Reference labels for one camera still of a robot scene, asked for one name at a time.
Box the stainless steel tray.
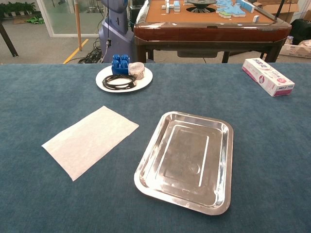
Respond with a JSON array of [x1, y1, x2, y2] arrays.
[[134, 111, 234, 216]]

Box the white round plate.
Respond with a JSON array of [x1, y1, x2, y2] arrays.
[[95, 65, 154, 93]]

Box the clear jar of small parts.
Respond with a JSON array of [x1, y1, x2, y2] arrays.
[[128, 62, 146, 80]]

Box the brown mahjong table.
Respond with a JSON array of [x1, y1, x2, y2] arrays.
[[133, 0, 292, 64]]

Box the blue felt table cover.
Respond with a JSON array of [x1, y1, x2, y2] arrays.
[[0, 63, 311, 233]]

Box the small stack of mahjong tiles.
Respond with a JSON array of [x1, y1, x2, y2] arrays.
[[161, 0, 182, 13]]

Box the wooden pole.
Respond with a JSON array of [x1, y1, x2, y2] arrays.
[[74, 0, 83, 51]]

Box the white pink toothpaste box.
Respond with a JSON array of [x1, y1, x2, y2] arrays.
[[242, 57, 295, 98]]

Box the black mahjong table centre disc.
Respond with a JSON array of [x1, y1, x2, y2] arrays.
[[186, 0, 218, 13]]

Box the heap of blue mahjong tiles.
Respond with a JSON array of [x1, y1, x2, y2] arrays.
[[215, 0, 256, 19]]

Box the white plastic basket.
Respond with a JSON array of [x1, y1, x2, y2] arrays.
[[279, 43, 311, 59]]

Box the black tripod stand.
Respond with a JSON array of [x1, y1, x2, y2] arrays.
[[274, 0, 285, 19]]

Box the black table leg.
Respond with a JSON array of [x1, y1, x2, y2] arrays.
[[0, 20, 19, 58]]

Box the row of green plants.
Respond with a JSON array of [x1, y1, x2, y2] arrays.
[[0, 1, 37, 17]]

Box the black rubber ring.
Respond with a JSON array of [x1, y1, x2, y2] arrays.
[[102, 74, 138, 90]]

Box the tangled floor cables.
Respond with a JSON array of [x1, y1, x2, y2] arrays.
[[77, 38, 105, 64]]

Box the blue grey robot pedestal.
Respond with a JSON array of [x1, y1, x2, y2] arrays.
[[98, 0, 136, 64]]

